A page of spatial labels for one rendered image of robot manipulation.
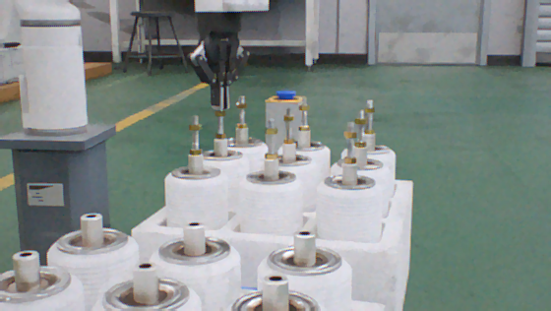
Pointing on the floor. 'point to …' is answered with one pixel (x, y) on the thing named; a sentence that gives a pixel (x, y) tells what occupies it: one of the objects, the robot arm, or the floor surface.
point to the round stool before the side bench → (151, 40)
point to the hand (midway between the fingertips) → (220, 97)
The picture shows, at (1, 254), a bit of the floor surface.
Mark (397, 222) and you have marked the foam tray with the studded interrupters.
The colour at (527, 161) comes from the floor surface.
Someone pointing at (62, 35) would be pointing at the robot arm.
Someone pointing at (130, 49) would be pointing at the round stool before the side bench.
